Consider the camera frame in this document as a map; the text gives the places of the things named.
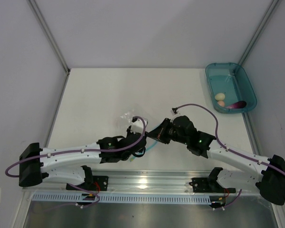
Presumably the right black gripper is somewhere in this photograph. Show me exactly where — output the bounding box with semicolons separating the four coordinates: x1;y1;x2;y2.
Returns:
147;118;189;145

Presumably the clear zip top bag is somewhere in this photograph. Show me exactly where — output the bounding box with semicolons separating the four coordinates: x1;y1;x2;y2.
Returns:
115;106;160;133

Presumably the pink egg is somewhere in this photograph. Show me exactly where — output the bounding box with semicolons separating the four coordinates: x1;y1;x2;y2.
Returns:
217;100;225;107

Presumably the cream white egg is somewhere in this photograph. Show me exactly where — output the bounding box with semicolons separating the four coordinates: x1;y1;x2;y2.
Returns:
215;93;226;101

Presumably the purple eggplant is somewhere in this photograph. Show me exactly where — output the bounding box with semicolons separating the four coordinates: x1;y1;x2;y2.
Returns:
226;101;247;109

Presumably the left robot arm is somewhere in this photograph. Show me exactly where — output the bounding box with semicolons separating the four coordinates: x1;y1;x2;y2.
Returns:
19;128;147;190

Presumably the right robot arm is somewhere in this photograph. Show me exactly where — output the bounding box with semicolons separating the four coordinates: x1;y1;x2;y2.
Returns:
147;116;285;206

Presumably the teal plastic bin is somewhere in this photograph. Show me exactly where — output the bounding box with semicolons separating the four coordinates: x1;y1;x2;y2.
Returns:
205;63;257;114

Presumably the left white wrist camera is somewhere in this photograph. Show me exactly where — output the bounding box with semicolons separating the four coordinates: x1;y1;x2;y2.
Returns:
130;116;148;134

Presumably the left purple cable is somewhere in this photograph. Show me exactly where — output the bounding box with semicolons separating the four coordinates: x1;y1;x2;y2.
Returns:
5;115;147;209

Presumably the purple cable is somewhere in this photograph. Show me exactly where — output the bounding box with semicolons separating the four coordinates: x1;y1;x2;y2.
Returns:
172;103;285;212
5;115;147;209

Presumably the aluminium rail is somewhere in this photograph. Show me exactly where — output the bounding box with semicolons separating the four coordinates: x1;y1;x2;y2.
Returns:
22;170;259;193

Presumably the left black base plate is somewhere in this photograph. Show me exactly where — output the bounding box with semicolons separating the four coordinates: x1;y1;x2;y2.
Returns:
66;176;109;191

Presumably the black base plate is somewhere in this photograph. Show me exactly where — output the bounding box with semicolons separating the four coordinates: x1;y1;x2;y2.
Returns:
189;178;236;193
66;176;109;191

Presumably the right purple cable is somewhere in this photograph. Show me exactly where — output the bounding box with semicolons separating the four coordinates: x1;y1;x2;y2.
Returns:
172;103;285;212

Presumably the white slotted cable duct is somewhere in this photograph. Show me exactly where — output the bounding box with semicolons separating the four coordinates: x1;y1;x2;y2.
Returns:
32;192;211;205

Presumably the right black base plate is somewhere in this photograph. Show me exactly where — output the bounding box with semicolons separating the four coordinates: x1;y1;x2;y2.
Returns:
189;178;236;193

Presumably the right aluminium frame post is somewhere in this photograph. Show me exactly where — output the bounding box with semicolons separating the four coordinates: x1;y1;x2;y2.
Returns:
237;0;282;66

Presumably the aluminium frame post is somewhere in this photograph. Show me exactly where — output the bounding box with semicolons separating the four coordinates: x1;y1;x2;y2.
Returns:
237;0;282;66
26;0;70;75

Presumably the left aluminium frame post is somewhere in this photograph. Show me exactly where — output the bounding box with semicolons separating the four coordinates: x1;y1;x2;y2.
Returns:
26;0;70;75

